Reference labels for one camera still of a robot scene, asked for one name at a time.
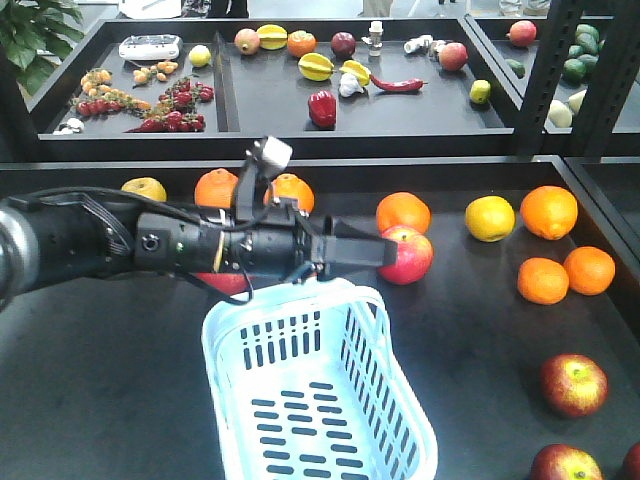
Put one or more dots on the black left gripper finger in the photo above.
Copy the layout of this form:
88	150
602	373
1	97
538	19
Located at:
358	252
339	227

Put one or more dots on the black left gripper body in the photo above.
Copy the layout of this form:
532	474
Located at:
277	242

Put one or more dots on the red apple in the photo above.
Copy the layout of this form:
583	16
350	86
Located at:
562	461
573	385
415	255
227	283

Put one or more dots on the light blue plastic basket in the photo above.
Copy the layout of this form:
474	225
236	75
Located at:
305	385

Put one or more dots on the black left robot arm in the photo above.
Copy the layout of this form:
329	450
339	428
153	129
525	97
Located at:
57	235

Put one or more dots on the orange back centre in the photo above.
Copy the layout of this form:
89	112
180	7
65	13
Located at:
289	185

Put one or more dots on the orange behind centre apple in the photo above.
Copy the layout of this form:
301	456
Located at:
403	209

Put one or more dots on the orange back left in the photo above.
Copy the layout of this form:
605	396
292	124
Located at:
215	188

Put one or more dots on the red bell pepper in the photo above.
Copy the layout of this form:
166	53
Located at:
322	109

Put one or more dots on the white garlic bulb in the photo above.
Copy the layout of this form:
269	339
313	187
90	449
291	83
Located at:
349	85

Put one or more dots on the yellow pear fruit back left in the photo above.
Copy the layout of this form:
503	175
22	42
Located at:
146	186

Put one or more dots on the red chili pepper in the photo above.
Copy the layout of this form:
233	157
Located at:
406	86

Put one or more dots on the rear black display tray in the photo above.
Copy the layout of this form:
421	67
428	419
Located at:
467	105

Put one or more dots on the black wood fruit display table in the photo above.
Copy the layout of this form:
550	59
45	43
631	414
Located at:
106	380

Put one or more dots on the small orange right inner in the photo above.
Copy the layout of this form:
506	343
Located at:
542	281

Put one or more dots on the small orange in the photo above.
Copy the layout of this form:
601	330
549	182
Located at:
542	281
590	270

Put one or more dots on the large orange far right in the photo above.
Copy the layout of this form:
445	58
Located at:
549	212

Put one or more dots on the white device on tray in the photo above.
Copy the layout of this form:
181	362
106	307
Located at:
150	47

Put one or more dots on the small orange right lower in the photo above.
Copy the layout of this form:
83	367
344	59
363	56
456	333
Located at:
590	270

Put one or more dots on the green potted plant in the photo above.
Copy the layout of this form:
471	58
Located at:
37	36

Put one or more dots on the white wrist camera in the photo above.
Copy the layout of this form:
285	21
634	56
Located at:
272	155

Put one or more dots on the black metal rack post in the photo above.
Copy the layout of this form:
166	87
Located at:
592	134

